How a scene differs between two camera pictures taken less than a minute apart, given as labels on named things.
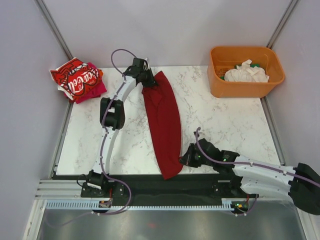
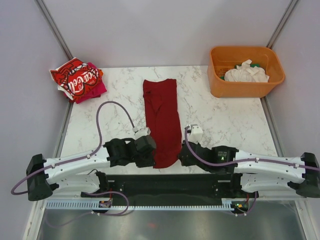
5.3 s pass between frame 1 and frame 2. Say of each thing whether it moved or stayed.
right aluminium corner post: stayed
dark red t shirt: moved
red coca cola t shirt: stayed
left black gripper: moved
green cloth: stayed
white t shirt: stayed
